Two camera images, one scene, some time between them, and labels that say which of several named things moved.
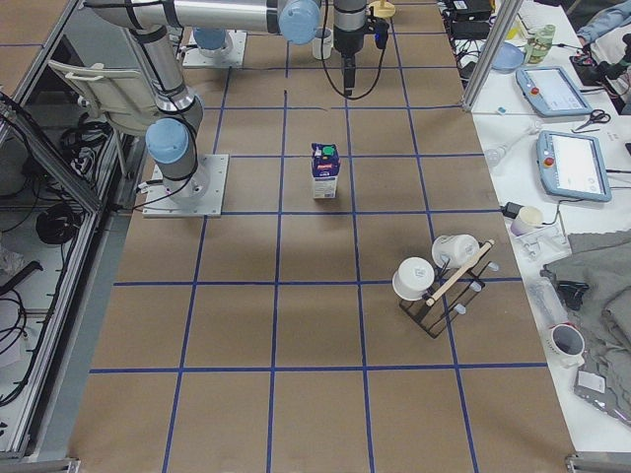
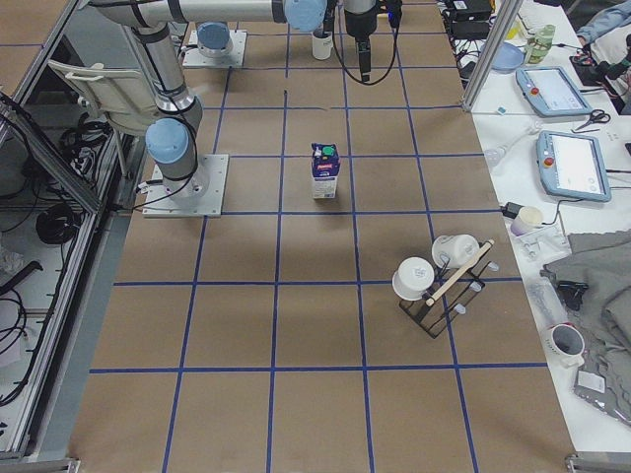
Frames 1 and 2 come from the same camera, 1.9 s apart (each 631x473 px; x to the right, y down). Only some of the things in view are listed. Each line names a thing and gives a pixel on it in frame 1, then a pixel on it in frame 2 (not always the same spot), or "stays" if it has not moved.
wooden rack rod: (459, 274) stays
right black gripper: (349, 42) → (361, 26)
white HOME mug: (327, 43) stays
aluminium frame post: (491, 53) stays
